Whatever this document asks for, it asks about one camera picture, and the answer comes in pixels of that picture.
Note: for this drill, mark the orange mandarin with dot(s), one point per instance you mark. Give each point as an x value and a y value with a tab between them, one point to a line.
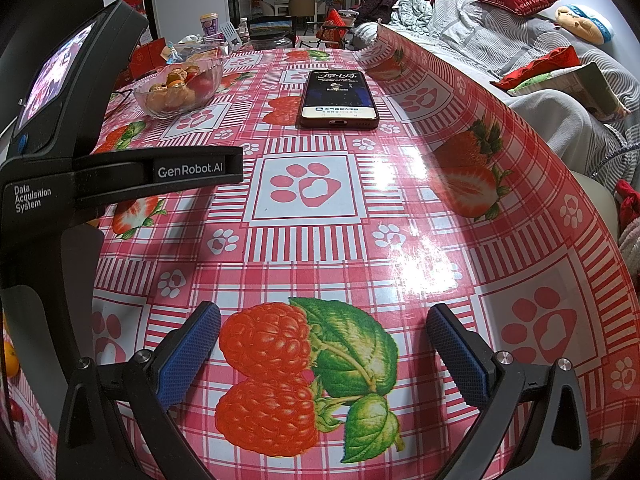
9	357

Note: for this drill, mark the clear glass bowl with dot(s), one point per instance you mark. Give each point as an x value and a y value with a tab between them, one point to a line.
177	102

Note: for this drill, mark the dark smartphone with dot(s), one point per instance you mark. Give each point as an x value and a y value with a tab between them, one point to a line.
337	95

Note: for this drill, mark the sofa with pale cover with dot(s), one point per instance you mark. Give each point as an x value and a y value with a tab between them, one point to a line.
525	45

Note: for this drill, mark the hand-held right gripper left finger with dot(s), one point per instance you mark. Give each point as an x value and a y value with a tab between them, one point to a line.
192	347

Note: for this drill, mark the purple cup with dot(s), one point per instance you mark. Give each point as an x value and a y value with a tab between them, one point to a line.
211	24

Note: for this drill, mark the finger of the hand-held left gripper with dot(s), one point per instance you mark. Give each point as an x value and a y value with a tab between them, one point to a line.
200	170

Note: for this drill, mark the yellow plush toy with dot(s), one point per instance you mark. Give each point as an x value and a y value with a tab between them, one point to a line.
582	22

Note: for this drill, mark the dining chair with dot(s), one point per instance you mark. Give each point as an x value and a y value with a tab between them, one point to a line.
300	7

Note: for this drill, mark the pile of snack packets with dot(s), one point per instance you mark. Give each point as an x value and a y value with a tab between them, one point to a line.
192	47

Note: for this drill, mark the printed cushion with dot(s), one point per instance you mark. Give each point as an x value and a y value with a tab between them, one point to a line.
585	90

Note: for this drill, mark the heap of clothes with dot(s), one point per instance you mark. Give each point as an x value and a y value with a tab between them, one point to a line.
400	2

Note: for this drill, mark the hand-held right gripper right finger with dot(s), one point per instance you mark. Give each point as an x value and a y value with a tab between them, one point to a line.
457	355

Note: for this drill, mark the red gift bag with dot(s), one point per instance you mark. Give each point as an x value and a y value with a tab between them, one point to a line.
335	22

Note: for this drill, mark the red knitted cloth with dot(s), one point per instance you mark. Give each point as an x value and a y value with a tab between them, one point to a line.
627	205

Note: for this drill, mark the pink strawberry print tablecloth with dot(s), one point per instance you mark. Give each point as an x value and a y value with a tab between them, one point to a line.
350	240

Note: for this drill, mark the pile of kumquats and walnuts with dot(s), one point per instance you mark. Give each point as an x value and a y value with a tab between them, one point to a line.
175	82

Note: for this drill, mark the red frilled pillow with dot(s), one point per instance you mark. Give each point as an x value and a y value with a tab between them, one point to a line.
542	67

